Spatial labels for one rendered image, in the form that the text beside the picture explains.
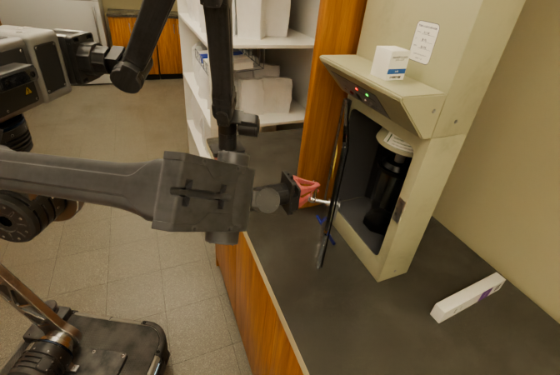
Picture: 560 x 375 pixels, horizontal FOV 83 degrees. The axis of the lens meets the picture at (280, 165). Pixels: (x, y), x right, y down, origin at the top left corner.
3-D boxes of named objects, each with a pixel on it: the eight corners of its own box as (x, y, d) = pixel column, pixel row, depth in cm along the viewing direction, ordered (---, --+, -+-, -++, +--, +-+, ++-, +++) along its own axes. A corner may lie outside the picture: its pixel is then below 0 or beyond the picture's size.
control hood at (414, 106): (348, 89, 92) (355, 53, 87) (432, 139, 67) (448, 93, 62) (313, 91, 88) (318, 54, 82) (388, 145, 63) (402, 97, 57)
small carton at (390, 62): (387, 72, 72) (394, 45, 68) (402, 79, 68) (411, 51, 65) (370, 73, 70) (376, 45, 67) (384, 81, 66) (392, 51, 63)
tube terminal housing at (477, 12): (377, 201, 126) (447, -23, 85) (441, 262, 101) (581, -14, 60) (323, 212, 116) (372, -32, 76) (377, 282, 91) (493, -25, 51)
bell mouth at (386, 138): (411, 126, 96) (416, 109, 93) (457, 154, 83) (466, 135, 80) (362, 132, 90) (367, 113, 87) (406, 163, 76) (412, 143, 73)
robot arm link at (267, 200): (220, 175, 78) (215, 209, 77) (230, 173, 67) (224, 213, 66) (266, 182, 82) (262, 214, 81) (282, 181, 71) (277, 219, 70)
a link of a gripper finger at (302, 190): (327, 184, 81) (293, 190, 77) (322, 206, 85) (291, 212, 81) (314, 170, 86) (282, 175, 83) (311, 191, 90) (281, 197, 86)
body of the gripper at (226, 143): (245, 155, 102) (246, 134, 98) (214, 158, 99) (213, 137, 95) (239, 146, 107) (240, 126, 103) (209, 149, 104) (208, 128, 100)
